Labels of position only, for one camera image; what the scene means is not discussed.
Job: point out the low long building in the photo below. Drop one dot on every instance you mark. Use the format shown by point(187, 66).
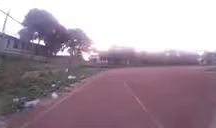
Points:
point(116, 57)

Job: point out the smaller dark tree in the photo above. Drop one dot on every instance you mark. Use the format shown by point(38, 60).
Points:
point(77, 41)

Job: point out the row of distant trees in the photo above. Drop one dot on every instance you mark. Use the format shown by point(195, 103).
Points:
point(166, 57)

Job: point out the red running track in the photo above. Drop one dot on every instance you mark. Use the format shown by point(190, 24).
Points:
point(169, 96)

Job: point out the large dark tree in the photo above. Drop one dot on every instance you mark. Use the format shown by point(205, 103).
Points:
point(42, 28)

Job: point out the grass verge with litter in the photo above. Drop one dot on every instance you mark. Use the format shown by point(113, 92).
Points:
point(27, 83)

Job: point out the grey building with railing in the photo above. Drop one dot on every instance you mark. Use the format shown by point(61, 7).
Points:
point(12, 45)

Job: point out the utility pole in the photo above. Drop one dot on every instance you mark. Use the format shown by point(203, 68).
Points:
point(4, 24)

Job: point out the grey concrete wall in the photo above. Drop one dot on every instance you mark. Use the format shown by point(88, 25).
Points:
point(59, 61)

